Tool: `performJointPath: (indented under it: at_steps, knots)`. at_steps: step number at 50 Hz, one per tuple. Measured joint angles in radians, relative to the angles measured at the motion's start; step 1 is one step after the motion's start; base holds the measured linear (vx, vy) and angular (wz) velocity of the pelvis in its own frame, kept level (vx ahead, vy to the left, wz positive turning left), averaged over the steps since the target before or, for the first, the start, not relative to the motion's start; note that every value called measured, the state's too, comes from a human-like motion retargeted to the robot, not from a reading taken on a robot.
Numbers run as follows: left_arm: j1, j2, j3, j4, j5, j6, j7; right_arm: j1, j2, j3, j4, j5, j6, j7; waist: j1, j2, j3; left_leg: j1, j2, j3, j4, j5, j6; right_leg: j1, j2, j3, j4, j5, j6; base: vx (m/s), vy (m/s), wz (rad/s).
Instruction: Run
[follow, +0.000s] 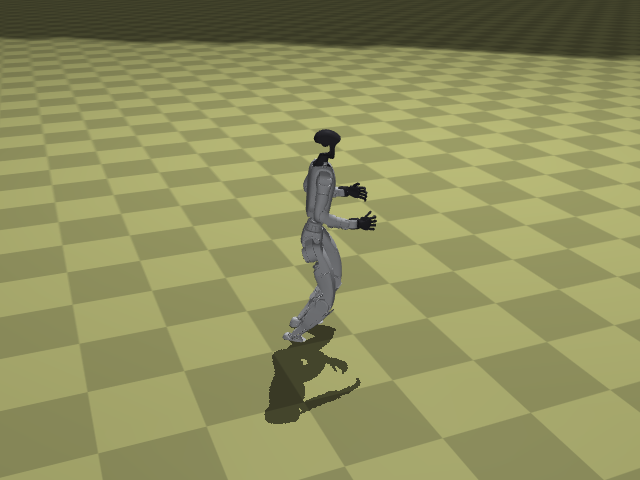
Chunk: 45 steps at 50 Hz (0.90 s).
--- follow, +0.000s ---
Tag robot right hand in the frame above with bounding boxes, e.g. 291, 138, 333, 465
349, 211, 377, 230

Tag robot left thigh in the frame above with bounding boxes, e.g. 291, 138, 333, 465
321, 226, 342, 288

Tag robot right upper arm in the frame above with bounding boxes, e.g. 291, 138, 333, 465
314, 171, 332, 224

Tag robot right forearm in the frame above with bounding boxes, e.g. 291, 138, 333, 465
319, 211, 357, 230

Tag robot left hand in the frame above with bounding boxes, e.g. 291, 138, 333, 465
338, 183, 367, 202

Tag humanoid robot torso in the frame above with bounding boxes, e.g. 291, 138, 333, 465
301, 160, 336, 248

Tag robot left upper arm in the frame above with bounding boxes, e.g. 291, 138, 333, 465
303, 159, 316, 193

